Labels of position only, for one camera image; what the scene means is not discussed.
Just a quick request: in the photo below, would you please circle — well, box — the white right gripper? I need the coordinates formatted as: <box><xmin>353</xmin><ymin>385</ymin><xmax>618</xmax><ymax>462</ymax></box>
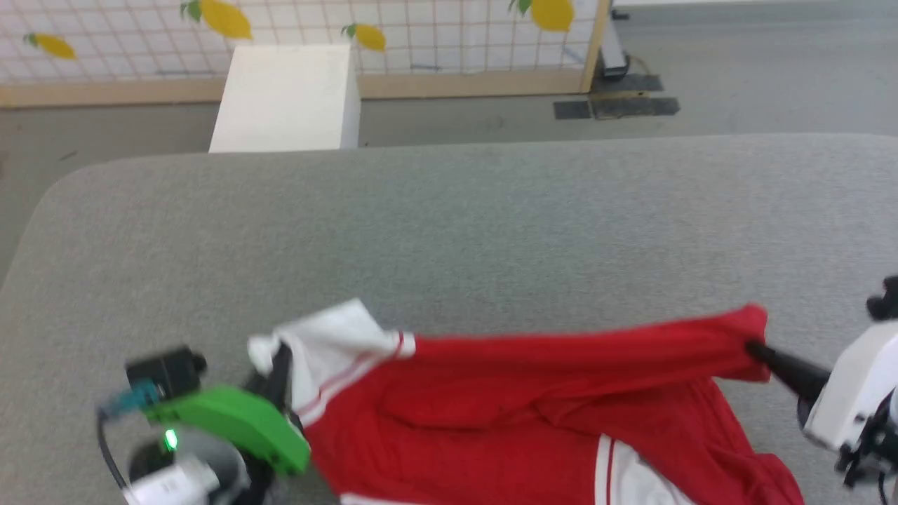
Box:
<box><xmin>744</xmin><ymin>321</ymin><xmax>898</xmax><ymax>453</ymax></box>

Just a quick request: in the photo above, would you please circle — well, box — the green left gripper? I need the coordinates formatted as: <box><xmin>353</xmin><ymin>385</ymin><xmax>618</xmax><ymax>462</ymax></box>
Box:
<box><xmin>144</xmin><ymin>342</ymin><xmax>311</xmax><ymax>476</ymax></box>

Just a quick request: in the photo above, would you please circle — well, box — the red garment with white trim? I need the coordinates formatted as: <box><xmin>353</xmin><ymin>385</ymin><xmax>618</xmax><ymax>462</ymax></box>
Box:
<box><xmin>247</xmin><ymin>298</ymin><xmax>806</xmax><ymax>505</ymax></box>

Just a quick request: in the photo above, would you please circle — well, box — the white box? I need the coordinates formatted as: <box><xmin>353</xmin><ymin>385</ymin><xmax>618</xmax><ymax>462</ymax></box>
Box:
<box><xmin>208</xmin><ymin>44</ymin><xmax>361</xmax><ymax>154</ymax></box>

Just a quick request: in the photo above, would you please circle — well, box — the long black floor mat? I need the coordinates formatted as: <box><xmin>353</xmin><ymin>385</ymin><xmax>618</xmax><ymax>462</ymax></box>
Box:
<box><xmin>589</xmin><ymin>96</ymin><xmax>681</xmax><ymax>119</ymax></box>

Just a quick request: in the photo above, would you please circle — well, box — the metal stand foot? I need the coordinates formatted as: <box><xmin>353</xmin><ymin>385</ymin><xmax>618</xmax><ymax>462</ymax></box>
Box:
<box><xmin>600</xmin><ymin>6</ymin><xmax>632</xmax><ymax>79</ymax></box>

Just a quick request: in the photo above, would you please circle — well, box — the lemon print grid panel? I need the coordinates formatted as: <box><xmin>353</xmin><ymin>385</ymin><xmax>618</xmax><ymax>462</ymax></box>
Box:
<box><xmin>0</xmin><ymin>0</ymin><xmax>612</xmax><ymax>108</ymax></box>

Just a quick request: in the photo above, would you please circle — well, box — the teal camera cable plug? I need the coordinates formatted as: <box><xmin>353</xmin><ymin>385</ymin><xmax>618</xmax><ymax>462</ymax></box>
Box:
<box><xmin>98</xmin><ymin>380</ymin><xmax>161</xmax><ymax>422</ymax></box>

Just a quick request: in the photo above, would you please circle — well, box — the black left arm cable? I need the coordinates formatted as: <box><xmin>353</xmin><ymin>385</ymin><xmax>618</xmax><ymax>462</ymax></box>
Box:
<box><xmin>97</xmin><ymin>412</ymin><xmax>134</xmax><ymax>493</ymax></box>

